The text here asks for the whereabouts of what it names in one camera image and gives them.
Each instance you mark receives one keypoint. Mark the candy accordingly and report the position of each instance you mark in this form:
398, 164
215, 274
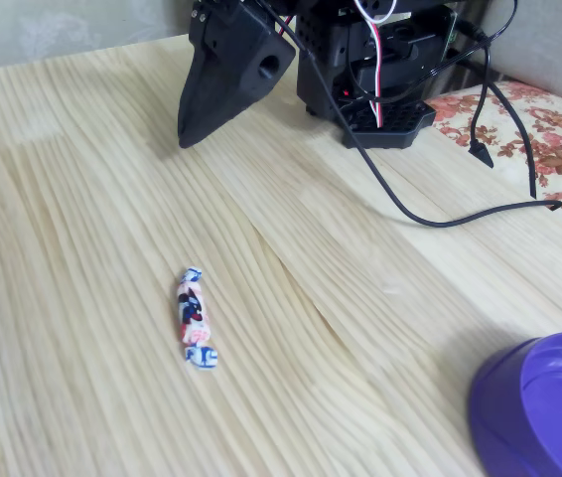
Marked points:
191, 308

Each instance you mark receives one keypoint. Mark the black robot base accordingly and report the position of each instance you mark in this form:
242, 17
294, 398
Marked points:
325, 74

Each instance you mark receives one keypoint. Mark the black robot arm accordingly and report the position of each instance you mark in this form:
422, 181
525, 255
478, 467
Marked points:
425, 4

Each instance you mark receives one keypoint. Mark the purple bowl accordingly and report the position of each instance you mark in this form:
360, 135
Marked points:
499, 412

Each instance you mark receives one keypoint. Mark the pale grey curtain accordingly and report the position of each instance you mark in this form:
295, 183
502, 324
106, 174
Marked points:
38, 30

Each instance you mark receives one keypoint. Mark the green controller board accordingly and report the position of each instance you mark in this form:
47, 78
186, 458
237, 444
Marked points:
452, 30

